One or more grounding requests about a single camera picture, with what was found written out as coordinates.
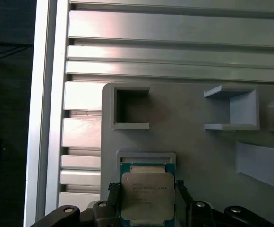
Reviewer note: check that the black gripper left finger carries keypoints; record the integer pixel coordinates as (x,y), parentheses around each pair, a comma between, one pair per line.
(114,203)

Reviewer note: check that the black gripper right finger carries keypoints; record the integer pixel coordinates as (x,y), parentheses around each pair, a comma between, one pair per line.
(198,212)

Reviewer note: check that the silver CPU with green edge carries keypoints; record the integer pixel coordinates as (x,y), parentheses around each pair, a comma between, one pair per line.
(147,196)

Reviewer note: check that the grey plastic parts rack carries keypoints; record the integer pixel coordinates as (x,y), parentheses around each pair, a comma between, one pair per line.
(198,151)

